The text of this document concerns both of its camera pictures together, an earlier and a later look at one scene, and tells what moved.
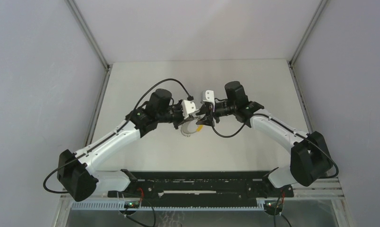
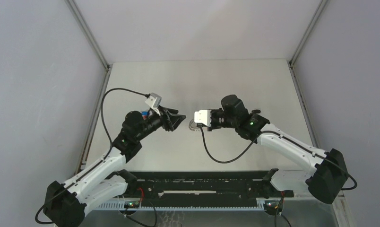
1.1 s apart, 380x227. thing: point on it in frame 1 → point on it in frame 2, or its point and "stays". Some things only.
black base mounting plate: (203, 186) stays
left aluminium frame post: (87, 31) stays
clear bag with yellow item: (184, 127) → (193, 126)
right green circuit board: (273, 206) stays
